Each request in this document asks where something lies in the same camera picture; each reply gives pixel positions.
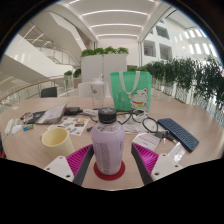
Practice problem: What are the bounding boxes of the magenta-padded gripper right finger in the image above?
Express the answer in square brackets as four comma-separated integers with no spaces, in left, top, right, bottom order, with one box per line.
[130,142,184,186]

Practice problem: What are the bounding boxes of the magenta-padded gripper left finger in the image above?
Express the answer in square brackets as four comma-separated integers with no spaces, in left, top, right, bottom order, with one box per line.
[43,143,95,187]

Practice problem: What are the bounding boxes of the purple drink bottle black cap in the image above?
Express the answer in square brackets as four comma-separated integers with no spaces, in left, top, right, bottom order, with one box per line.
[90,107,127,176]

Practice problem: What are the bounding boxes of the clear plastic water bottle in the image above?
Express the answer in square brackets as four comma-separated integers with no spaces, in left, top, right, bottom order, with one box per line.
[89,74,107,110]

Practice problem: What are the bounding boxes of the white card packet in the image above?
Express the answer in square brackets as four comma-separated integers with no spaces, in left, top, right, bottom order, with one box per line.
[132,132,163,153]

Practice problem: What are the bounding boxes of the cream yellow mug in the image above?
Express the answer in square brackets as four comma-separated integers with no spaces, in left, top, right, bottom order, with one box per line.
[40,127,76,160]

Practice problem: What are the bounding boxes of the clear plastic bag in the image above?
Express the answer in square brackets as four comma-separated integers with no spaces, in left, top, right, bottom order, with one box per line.
[166,142,187,164]

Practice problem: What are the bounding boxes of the colourful sticker sheet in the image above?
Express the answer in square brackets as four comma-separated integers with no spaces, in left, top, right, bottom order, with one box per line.
[47,116,91,137]

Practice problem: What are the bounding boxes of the flat round red coaster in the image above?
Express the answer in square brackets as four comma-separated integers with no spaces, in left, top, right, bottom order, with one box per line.
[93,160,126,181]

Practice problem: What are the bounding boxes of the dark blue keyboard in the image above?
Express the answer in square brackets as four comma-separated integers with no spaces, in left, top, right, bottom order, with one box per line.
[156,117,200,154]

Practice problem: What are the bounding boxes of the small black box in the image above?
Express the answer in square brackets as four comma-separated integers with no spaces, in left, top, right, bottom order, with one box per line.
[64,106,84,116]

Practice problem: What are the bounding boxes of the small teal item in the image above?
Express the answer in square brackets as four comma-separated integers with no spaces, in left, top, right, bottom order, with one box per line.
[22,123,35,132]

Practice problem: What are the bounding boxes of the black flat tablet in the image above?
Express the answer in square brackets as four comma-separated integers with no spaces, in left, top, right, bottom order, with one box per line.
[23,110,46,125]

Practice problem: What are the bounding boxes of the small red-black item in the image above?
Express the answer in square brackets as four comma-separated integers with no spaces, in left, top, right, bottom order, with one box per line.
[19,111,32,120]

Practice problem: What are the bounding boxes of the white computer mouse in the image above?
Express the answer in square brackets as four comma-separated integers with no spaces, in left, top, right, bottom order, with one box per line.
[10,124,23,135]

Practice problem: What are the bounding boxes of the white chair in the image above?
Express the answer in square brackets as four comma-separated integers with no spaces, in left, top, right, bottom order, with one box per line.
[77,81,113,98]

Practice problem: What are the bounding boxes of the green cat-print tote bag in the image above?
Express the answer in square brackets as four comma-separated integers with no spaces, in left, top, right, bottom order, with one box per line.
[109,70,153,113]

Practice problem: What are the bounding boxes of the black office chair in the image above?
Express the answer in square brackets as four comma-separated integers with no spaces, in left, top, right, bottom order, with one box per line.
[40,86,59,99]

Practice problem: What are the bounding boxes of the white power strip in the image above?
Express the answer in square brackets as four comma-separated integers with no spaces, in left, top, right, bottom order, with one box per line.
[3,118,15,136]

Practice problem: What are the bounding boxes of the tall green tree hedge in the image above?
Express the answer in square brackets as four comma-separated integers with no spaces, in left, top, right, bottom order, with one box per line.
[143,54,224,111]

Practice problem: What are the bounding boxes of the tall white cabinet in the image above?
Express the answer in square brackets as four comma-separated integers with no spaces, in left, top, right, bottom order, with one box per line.
[80,53,129,98]

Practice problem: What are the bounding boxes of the leafy cabinet planter plants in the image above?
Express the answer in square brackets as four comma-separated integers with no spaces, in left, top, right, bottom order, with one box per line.
[80,46,130,58]

